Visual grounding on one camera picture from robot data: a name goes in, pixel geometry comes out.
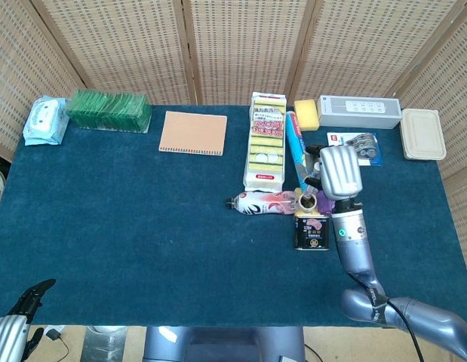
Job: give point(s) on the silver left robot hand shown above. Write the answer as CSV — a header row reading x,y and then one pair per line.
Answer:
x,y
8,339

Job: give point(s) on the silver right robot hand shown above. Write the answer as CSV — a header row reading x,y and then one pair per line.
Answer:
x,y
340,173

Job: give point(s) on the clear glass bottle white cap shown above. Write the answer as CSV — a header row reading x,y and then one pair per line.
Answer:
x,y
309,189

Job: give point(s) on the purple packet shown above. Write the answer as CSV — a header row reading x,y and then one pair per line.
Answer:
x,y
324,205

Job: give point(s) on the correction tape blister pack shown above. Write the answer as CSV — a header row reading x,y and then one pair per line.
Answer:
x,y
370,152

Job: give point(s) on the white power strip box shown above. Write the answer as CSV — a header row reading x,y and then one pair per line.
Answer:
x,y
357,111

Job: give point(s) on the yellow sponge block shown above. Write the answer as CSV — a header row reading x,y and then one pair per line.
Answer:
x,y
306,115

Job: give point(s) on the black luncheon meat can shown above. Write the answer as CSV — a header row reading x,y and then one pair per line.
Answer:
x,y
310,241

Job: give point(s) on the yellow sponge multipack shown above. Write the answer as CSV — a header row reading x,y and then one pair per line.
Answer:
x,y
265,151

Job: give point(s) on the pink white drink bottle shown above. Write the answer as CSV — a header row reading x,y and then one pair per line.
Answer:
x,y
255,205

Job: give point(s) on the beige lidded food container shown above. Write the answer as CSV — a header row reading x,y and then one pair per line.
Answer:
x,y
423,134

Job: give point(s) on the shiny metal floor plate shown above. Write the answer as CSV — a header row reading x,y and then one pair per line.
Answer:
x,y
105,345

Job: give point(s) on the kraft spiral notebook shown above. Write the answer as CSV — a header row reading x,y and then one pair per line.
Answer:
x,y
193,132

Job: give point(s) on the woven wooden folding screen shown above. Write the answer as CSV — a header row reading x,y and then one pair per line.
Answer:
x,y
248,49

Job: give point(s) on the dark blue table cloth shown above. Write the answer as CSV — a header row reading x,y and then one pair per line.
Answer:
x,y
142,226

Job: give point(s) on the grey-blue robot torso base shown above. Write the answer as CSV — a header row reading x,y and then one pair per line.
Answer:
x,y
225,345

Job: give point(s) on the light blue wet wipes pack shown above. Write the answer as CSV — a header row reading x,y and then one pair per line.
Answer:
x,y
44,120

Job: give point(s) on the clear box green tea bags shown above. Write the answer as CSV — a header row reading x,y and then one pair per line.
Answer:
x,y
108,111

